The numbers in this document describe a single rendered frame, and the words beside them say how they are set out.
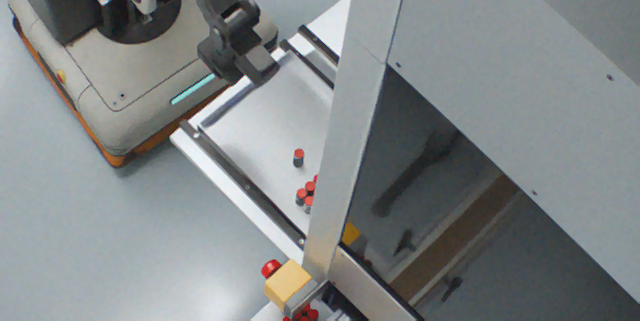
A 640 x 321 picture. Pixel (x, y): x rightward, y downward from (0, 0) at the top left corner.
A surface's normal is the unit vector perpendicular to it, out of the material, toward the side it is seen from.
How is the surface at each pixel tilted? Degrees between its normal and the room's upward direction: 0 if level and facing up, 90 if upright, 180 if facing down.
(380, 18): 90
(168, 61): 0
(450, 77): 90
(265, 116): 0
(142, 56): 0
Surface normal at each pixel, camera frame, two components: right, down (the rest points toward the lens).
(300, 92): 0.07, -0.42
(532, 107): -0.71, 0.62
